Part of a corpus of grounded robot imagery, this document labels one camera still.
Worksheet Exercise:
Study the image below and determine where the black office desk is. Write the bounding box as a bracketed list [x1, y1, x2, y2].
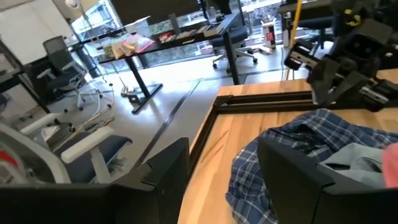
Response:
[79, 12, 242, 114]

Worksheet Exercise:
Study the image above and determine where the blue plaid shirt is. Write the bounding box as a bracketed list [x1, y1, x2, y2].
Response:
[225, 108, 398, 224]

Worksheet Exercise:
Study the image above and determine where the grey mesh office chair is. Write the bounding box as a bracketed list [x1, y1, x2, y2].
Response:
[36, 35, 113, 113]

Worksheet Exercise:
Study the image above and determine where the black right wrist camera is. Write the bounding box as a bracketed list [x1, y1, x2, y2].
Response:
[337, 18, 393, 74]

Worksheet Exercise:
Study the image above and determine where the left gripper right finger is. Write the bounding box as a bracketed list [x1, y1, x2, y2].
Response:
[257, 138, 358, 224]

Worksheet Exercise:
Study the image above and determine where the white storage box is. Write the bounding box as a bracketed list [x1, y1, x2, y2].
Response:
[123, 16, 152, 37]

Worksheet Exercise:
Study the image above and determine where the white box red label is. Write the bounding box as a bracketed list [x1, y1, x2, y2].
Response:
[262, 21, 277, 50]

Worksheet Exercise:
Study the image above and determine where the coral pink garment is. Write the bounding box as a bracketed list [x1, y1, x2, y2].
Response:
[381, 143, 398, 189]

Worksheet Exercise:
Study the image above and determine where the white office chair dark seat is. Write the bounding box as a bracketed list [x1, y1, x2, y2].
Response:
[0, 112, 134, 185]

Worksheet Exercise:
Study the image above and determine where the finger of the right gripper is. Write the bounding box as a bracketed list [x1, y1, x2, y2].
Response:
[306, 57, 341, 105]
[334, 72, 371, 106]

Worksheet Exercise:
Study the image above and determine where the yellow cable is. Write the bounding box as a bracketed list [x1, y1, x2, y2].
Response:
[288, 0, 304, 49]

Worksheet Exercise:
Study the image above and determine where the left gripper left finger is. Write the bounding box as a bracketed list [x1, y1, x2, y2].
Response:
[102, 138, 190, 224]

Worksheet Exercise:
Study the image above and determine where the stack of books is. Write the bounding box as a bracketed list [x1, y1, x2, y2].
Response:
[203, 22, 225, 38]

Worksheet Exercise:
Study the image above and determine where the black metal table frame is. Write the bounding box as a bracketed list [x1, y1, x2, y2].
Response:
[188, 90, 398, 178]

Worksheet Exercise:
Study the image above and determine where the colourful packet pile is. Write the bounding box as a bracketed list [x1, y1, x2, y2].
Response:
[104, 32, 155, 60]

